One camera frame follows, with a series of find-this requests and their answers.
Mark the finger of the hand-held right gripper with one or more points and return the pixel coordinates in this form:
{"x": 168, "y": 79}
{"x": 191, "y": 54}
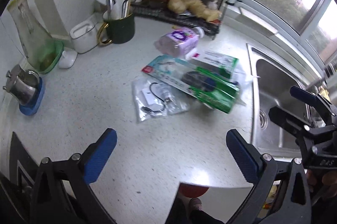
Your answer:
{"x": 302, "y": 95}
{"x": 285, "y": 116}

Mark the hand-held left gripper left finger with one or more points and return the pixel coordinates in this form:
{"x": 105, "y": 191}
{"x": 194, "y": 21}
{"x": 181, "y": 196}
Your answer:
{"x": 101, "y": 155}

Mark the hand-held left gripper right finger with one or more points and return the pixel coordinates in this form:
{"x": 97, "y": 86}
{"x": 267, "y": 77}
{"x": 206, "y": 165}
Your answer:
{"x": 242, "y": 158}

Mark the purple juice bottle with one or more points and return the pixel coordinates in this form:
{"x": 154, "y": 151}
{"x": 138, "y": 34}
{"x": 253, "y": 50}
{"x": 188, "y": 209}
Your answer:
{"x": 179, "y": 41}

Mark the person's right hand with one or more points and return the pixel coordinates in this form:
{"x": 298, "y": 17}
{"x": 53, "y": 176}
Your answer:
{"x": 326, "y": 183}

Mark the stainless steel sink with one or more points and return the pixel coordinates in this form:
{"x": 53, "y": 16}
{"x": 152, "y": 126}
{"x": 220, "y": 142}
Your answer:
{"x": 276, "y": 97}

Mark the steel faucet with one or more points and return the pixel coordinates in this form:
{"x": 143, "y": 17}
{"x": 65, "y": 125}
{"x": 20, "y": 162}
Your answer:
{"x": 325, "y": 76}

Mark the clear plastic wrapper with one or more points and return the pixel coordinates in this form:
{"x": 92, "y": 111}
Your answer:
{"x": 243, "y": 79}

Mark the red plastic basin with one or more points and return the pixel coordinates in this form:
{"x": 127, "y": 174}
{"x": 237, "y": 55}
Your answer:
{"x": 193, "y": 191}

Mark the person's slipper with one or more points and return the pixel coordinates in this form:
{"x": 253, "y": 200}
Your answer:
{"x": 195, "y": 204}

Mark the green toothpaste box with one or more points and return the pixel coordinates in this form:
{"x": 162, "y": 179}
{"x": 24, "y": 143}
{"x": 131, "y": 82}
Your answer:
{"x": 214, "y": 93}

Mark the black gas stove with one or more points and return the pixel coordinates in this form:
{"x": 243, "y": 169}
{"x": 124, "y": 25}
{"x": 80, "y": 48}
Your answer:
{"x": 18, "y": 158}

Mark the blue coaster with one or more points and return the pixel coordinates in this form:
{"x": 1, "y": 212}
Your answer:
{"x": 34, "y": 104}

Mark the clear plastic bag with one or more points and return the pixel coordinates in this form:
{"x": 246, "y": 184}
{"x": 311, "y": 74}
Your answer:
{"x": 175, "y": 101}

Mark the small white lid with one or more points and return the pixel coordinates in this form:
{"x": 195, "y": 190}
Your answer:
{"x": 67, "y": 58}

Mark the steel teapot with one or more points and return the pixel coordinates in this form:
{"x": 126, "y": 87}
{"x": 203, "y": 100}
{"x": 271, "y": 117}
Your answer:
{"x": 22, "y": 87}

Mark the toothbrush blister pack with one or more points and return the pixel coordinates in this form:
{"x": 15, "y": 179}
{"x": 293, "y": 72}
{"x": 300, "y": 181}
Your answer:
{"x": 168, "y": 71}

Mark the green plastic dish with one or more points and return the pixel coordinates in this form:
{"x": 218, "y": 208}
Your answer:
{"x": 57, "y": 55}

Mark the white seasoning container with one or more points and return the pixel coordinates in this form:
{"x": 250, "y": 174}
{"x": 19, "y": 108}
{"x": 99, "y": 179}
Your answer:
{"x": 84, "y": 35}

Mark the garlic bulb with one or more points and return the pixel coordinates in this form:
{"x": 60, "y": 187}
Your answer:
{"x": 213, "y": 4}

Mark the dark green mug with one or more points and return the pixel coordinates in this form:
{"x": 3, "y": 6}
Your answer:
{"x": 119, "y": 29}

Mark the glass carafe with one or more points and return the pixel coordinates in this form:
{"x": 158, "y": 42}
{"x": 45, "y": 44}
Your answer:
{"x": 29, "y": 37}

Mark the ginger root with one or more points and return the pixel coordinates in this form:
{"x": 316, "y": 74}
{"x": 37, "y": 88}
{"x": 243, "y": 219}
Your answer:
{"x": 189, "y": 4}

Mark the metal utensils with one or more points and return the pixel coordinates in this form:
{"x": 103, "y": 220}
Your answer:
{"x": 108, "y": 1}

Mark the window frame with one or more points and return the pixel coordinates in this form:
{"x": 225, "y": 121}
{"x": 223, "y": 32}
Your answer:
{"x": 313, "y": 10}

